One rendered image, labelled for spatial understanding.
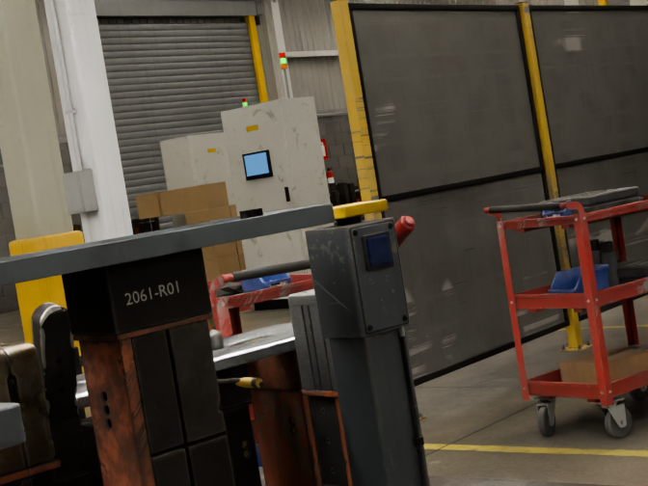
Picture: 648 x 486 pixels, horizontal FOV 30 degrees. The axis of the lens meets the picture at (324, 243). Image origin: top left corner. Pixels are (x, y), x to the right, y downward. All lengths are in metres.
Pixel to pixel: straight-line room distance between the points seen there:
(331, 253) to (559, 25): 6.25
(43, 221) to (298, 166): 3.69
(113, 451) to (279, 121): 10.49
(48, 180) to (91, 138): 3.25
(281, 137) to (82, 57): 6.27
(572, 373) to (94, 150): 2.23
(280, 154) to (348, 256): 10.36
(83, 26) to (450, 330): 2.33
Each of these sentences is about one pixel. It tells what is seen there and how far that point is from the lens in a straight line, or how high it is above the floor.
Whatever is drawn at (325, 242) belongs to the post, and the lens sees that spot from 1.22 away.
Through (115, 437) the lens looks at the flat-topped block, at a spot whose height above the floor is 1.00.
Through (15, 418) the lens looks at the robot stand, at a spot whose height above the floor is 1.09.
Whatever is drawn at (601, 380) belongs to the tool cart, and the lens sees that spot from 4.81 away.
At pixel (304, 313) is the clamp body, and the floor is 1.04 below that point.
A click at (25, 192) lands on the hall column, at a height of 1.42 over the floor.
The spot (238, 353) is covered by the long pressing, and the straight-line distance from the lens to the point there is 1.44.
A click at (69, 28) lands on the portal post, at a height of 2.00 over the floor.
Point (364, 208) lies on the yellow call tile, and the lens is 1.21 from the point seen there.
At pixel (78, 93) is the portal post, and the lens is 5.37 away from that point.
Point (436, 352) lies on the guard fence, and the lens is 6.00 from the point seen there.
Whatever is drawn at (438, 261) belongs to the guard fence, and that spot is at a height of 0.69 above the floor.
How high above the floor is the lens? 1.19
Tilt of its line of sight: 3 degrees down
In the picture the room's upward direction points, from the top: 9 degrees counter-clockwise
